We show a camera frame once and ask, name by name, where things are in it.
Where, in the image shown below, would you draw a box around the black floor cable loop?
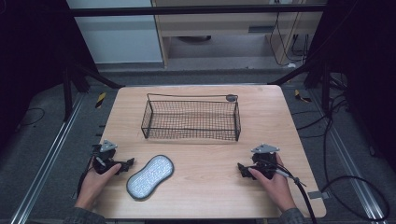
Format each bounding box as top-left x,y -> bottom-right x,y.
320,175 -> 390,222

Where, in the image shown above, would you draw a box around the person's right hand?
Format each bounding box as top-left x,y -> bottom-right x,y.
247,153 -> 298,214

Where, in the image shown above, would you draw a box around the black hanging desk cables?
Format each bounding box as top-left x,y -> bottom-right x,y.
268,0 -> 312,67

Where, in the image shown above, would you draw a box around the black metal stand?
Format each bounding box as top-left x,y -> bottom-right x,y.
61,59 -> 125,123
267,55 -> 348,115

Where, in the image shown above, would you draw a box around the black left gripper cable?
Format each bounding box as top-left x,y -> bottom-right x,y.
76,155 -> 95,198

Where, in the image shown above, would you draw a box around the person's left hand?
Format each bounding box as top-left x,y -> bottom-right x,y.
74,162 -> 122,211

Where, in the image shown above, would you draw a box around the aluminium floor rail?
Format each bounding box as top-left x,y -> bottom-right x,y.
307,88 -> 387,224
10,92 -> 86,224

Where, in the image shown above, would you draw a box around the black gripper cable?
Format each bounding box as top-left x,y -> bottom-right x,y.
259,158 -> 318,224
76,155 -> 95,198

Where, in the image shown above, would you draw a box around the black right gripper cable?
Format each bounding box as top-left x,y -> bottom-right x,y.
259,158 -> 318,224

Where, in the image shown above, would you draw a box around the grey oval scrubbing pad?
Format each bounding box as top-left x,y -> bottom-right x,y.
125,154 -> 176,201

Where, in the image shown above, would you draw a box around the white cabinet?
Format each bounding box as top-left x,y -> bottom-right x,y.
65,0 -> 164,64

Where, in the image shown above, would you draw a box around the black wire mesh basket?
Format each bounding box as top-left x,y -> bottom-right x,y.
140,92 -> 242,143

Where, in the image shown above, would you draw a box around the grey tape piece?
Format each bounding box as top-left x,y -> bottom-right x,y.
307,190 -> 330,201

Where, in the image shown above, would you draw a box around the black horizontal frame bar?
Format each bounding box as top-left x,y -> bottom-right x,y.
68,4 -> 327,18

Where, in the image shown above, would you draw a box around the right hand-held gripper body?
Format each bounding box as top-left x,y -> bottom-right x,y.
250,143 -> 280,180

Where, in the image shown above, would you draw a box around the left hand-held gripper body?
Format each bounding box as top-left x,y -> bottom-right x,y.
91,138 -> 119,175

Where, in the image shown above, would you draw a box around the yellow black striped tape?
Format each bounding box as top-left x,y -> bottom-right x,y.
293,89 -> 313,104
94,91 -> 107,109

